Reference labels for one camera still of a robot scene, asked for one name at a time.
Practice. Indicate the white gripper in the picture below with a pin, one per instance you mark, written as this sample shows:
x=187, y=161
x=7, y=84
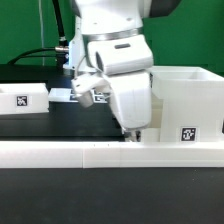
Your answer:
x=124, y=65

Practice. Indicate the white front drawer with knob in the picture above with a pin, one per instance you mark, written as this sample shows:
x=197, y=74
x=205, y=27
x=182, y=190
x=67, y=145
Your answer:
x=150, y=135

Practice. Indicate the white drawer housing box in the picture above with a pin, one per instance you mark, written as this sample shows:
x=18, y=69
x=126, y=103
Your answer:
x=188, y=104

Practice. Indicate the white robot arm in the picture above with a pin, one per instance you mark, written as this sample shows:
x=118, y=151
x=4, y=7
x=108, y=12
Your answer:
x=101, y=20

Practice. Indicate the white rear drawer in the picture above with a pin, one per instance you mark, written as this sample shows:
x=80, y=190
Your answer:
x=23, y=98

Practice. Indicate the white L-shaped fence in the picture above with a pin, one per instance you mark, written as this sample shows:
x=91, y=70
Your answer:
x=38, y=154

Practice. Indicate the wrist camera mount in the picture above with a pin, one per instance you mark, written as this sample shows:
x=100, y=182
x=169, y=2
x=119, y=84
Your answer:
x=82, y=86

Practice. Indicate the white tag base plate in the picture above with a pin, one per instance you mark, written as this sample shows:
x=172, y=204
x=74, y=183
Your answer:
x=67, y=95

